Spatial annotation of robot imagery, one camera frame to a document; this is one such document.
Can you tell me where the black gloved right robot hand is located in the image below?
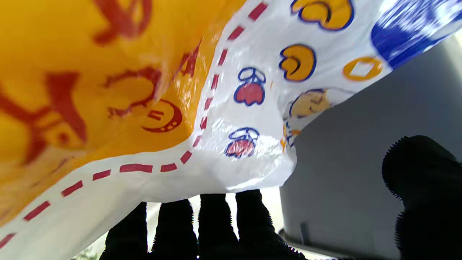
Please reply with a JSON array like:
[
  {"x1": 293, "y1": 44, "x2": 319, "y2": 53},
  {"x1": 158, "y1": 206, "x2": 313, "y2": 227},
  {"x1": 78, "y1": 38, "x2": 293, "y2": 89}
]
[{"x1": 99, "y1": 135, "x2": 462, "y2": 260}]

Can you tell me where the printed white plastic bag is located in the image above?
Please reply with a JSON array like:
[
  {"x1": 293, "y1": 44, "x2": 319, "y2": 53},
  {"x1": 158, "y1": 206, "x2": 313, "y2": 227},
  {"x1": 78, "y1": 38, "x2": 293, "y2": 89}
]
[{"x1": 0, "y1": 0, "x2": 462, "y2": 260}]

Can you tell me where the grey plastic waste bin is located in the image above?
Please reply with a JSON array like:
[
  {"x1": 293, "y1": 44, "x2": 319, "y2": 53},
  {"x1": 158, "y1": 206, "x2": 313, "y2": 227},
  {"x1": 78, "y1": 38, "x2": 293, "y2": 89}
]
[{"x1": 280, "y1": 34, "x2": 462, "y2": 260}]

